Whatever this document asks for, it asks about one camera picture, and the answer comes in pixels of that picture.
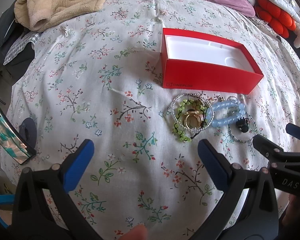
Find green bead black cord bracelet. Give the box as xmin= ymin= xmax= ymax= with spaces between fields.
xmin=172 ymin=99 xmax=209 ymax=143

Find light blue bead bracelet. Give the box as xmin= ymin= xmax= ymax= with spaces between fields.
xmin=210 ymin=100 xmax=247 ymax=128

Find dark seed bead bracelet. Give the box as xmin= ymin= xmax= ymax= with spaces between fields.
xmin=227 ymin=95 xmax=258 ymax=144

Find person's right hand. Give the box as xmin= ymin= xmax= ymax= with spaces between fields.
xmin=282 ymin=195 xmax=300 ymax=226

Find orange knotted cushion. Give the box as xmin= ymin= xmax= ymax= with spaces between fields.
xmin=255 ymin=0 xmax=296 ymax=38

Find gold bangle rings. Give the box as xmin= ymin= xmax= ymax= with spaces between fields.
xmin=181 ymin=109 xmax=207 ymax=131

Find black round disc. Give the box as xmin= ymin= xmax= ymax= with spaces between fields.
xmin=19 ymin=118 xmax=37 ymax=148

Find red cardboard box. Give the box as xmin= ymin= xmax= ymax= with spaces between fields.
xmin=161 ymin=28 xmax=263 ymax=94

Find black hair claw clip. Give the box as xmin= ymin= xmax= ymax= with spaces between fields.
xmin=236 ymin=118 xmax=249 ymax=133

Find mirror with black frame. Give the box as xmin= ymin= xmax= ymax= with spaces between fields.
xmin=0 ymin=108 xmax=37 ymax=165

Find clear crystal bead bracelet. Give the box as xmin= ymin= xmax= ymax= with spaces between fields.
xmin=167 ymin=93 xmax=215 ymax=134

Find person's left hand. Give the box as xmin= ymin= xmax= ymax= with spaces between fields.
xmin=119 ymin=224 xmax=148 ymax=240

